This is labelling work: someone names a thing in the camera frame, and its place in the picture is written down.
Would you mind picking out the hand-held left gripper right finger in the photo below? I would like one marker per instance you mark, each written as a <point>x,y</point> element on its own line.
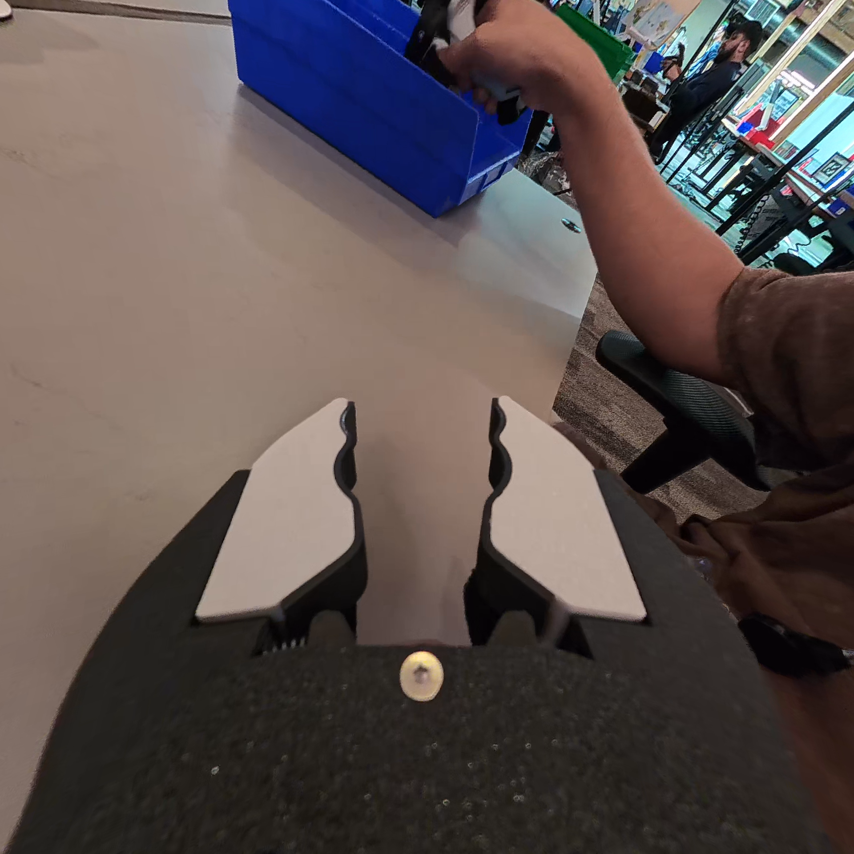
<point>561,527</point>

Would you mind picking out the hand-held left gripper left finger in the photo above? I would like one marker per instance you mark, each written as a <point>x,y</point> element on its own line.
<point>283,527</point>

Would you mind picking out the blue plastic bin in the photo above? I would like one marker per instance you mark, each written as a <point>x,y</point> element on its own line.
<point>360,94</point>

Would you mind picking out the person's right forearm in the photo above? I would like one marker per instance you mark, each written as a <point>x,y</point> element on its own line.
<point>654,227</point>

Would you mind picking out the grey desk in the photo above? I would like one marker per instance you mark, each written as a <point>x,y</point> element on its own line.
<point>160,307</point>

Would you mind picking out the person's right hand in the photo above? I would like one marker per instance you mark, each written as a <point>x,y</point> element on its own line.
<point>521,47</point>

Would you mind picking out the green plastic bin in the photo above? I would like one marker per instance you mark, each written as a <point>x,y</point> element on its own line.
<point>594,38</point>

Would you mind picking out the black office chair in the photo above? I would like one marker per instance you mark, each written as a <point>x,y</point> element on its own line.
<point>681,414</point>

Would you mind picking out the person's brown clothing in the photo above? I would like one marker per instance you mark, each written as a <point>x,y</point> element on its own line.
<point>787,507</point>

